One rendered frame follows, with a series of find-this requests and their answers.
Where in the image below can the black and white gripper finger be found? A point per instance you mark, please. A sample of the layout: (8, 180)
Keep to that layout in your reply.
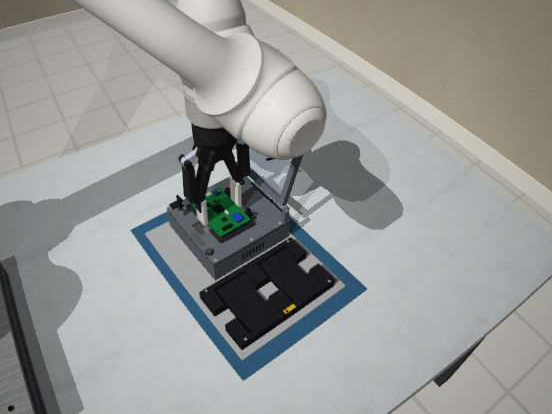
(195, 189)
(237, 172)

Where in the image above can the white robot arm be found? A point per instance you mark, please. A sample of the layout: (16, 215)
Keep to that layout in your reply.
(251, 89)

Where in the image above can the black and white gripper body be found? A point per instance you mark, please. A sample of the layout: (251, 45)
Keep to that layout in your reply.
(207, 140)

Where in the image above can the green circuit board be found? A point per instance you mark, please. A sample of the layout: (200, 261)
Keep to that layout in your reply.
(223, 214)

